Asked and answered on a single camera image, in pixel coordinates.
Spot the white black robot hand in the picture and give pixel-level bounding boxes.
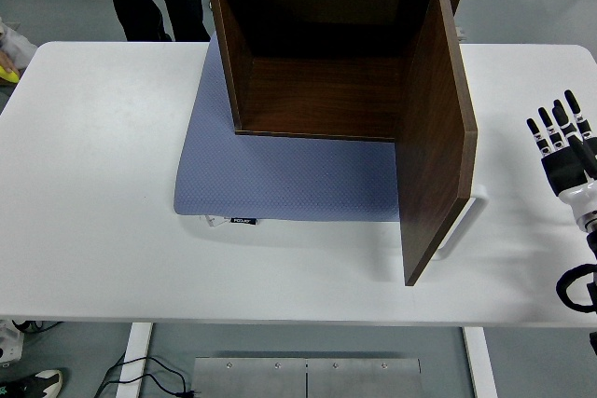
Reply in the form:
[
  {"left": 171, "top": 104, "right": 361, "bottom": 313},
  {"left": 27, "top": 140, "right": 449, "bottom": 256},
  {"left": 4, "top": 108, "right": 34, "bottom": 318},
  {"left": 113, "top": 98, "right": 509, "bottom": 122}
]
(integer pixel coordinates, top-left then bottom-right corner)
[{"left": 525, "top": 89, "right": 597, "bottom": 231}]

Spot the white door handle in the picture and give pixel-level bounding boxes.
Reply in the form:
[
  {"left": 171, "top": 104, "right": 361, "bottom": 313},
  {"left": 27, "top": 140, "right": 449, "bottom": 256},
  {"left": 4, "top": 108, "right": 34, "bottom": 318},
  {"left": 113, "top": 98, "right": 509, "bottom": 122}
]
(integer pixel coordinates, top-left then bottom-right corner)
[{"left": 431, "top": 185, "right": 490, "bottom": 262}]

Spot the brown wooden cabinet door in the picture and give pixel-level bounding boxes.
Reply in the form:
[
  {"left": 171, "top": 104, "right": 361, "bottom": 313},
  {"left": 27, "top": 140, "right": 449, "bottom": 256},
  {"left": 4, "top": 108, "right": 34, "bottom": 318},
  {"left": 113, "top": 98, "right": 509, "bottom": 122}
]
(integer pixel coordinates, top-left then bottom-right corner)
[{"left": 394, "top": 0, "right": 479, "bottom": 287}]

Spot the brown wooden cabinet body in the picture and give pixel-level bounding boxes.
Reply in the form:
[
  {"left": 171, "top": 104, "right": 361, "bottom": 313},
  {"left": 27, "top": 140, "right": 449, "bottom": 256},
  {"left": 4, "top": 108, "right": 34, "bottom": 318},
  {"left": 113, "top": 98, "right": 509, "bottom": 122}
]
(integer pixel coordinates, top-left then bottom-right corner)
[{"left": 202, "top": 0, "right": 468, "bottom": 143}]

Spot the white table leg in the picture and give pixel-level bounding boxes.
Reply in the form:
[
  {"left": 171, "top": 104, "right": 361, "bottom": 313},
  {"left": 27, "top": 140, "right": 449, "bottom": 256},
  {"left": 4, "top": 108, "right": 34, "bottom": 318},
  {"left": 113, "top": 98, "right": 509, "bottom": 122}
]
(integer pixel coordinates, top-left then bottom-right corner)
[
  {"left": 116, "top": 322, "right": 154, "bottom": 398},
  {"left": 462, "top": 325, "right": 499, "bottom": 398}
]

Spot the blue-grey textured mat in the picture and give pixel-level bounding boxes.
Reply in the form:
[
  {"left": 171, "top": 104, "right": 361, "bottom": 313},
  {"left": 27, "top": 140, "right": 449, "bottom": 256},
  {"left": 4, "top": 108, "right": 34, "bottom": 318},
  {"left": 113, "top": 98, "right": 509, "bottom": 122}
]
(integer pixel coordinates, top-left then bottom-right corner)
[{"left": 173, "top": 36, "right": 403, "bottom": 225}]

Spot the grey metal plate with screws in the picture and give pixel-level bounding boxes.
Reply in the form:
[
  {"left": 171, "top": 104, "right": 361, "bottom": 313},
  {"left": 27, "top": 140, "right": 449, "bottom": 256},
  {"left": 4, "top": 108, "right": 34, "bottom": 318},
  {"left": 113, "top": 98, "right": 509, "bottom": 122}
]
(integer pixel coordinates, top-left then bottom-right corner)
[{"left": 191, "top": 357, "right": 423, "bottom": 398}]

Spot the seated person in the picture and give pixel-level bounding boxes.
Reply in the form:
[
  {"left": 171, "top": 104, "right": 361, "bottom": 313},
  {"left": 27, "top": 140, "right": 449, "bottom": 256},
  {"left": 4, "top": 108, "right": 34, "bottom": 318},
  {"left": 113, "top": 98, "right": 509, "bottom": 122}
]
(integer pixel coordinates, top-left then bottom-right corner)
[{"left": 0, "top": 15, "right": 38, "bottom": 87}]

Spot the black and white shoe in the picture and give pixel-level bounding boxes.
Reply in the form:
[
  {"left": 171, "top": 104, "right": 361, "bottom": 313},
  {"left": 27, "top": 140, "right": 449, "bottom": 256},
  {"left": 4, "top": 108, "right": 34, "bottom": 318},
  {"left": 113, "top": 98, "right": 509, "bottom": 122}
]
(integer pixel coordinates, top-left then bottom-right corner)
[{"left": 0, "top": 368, "right": 64, "bottom": 398}]

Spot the white floor device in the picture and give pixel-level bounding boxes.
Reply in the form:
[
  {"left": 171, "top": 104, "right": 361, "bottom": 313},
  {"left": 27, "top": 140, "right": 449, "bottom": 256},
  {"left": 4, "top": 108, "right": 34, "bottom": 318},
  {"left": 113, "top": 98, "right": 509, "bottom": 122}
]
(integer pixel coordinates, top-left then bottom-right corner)
[{"left": 0, "top": 319, "right": 24, "bottom": 366}]

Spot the black floor cable with plug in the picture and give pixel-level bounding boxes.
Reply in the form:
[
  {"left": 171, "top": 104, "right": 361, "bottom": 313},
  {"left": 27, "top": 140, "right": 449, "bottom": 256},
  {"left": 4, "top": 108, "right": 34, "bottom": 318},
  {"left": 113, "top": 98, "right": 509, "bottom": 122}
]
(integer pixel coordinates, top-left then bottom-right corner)
[{"left": 92, "top": 355, "right": 200, "bottom": 398}]

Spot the thin black floor cable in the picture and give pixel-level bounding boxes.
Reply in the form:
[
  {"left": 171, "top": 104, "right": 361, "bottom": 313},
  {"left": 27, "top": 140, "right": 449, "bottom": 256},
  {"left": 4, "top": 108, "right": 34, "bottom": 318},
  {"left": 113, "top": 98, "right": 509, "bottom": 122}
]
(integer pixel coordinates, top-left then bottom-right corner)
[{"left": 12, "top": 320, "right": 64, "bottom": 333}]

